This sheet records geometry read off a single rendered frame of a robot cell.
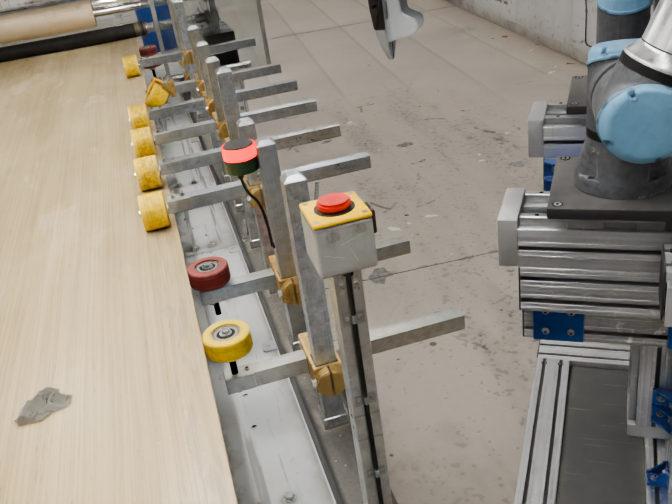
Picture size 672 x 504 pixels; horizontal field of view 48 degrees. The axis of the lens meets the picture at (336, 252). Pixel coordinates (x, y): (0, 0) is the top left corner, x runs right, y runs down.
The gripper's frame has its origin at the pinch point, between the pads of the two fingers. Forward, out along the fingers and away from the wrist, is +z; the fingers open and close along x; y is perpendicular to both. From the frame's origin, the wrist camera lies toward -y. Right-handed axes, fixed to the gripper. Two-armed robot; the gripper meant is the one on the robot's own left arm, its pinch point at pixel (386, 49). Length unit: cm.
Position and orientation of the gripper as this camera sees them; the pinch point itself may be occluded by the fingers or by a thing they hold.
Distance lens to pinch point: 113.3
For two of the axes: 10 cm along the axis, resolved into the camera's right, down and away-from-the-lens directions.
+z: 1.3, 8.7, 4.7
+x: 3.1, -4.8, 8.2
